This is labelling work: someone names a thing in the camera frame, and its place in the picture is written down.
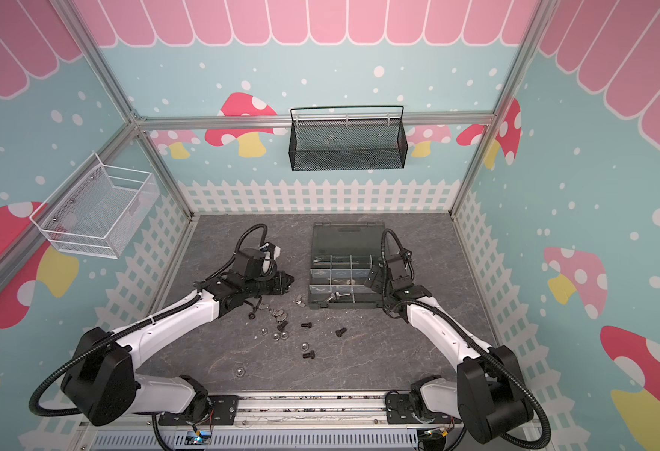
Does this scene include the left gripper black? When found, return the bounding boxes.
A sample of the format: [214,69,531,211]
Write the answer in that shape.
[244,271,295,299]

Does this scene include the grey transparent organizer box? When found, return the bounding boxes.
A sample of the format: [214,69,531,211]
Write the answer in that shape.
[308,222,385,309]

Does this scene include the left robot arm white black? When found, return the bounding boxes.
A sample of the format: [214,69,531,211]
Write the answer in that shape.
[29,224,294,427]

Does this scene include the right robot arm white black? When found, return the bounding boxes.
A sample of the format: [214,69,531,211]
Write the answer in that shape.
[365,229,551,450]

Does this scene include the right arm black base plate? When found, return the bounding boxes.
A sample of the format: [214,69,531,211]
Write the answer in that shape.
[384,390,461,425]

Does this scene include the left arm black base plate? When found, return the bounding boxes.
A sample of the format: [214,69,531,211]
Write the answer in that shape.
[158,395,240,427]

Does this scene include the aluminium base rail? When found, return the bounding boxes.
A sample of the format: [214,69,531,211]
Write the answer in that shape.
[72,388,545,435]

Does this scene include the black wire mesh basket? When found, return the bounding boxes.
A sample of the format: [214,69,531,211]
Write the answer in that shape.
[288,105,409,171]

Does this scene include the white wire mesh basket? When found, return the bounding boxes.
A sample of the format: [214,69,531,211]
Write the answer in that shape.
[29,154,161,259]

